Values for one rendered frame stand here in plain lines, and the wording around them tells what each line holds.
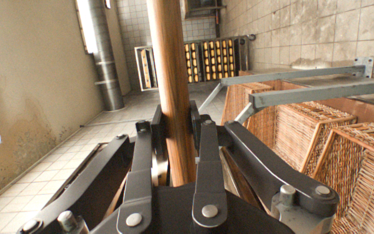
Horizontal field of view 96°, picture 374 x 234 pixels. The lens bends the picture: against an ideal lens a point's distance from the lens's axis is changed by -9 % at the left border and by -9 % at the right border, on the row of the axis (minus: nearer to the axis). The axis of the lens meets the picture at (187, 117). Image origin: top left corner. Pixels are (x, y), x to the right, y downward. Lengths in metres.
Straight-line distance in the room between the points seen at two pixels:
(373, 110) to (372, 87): 0.13
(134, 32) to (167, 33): 5.17
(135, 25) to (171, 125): 5.21
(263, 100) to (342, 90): 0.29
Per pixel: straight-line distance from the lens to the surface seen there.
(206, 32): 5.29
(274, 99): 0.67
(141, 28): 5.33
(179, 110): 0.18
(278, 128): 1.30
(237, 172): 1.28
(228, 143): 0.16
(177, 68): 0.18
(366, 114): 0.82
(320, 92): 0.76
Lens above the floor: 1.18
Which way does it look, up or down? 1 degrees down
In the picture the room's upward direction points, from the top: 97 degrees counter-clockwise
